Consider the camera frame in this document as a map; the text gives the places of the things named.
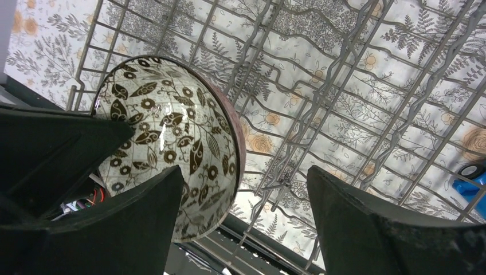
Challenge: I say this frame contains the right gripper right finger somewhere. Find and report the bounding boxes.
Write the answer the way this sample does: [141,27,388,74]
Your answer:
[307,166,485,275]

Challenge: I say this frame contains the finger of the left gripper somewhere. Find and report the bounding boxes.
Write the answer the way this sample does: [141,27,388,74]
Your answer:
[1,106,134,224]

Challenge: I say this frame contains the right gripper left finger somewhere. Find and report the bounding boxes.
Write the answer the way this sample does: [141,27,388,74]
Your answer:
[1,166,184,274]

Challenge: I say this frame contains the pink patterned bowl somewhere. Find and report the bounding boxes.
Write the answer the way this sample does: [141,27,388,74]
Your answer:
[92,55,246,243]

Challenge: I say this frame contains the grey wire dish rack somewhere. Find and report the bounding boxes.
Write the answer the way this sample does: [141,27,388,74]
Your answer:
[66,0,486,275]

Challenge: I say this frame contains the blue toy block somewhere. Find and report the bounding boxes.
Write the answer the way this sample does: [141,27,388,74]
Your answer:
[453,173,485,219]

